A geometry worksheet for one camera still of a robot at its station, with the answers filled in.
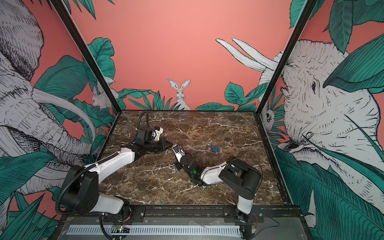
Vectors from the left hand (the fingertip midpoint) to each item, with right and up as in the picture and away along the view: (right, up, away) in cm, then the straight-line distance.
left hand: (173, 142), depth 84 cm
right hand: (0, -6, +1) cm, 6 cm away
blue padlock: (+26, -6, +17) cm, 32 cm away
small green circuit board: (-22, -41, -13) cm, 48 cm away
